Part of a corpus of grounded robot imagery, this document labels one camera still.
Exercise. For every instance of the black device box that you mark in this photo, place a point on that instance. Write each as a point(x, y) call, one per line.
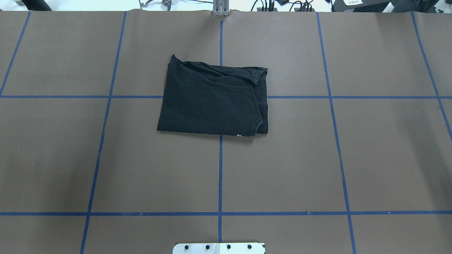
point(373, 6)

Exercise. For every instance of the aluminium frame post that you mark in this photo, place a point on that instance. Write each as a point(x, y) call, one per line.
point(221, 8)

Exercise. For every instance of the black t-shirt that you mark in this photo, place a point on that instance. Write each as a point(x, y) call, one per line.
point(201, 98)

